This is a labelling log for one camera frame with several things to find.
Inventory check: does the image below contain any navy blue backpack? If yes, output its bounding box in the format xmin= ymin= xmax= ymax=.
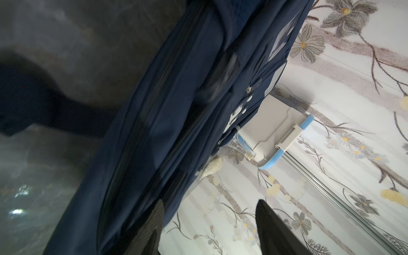
xmin=1 ymin=1 xmax=313 ymax=255

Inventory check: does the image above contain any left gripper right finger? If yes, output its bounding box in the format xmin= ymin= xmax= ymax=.
xmin=256 ymin=200 xmax=311 ymax=255

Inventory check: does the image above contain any white box with blue lid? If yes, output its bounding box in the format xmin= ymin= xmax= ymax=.
xmin=237 ymin=95 xmax=315 ymax=170

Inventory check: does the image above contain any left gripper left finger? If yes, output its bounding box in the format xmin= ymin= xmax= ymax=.
xmin=127 ymin=199 xmax=165 ymax=255

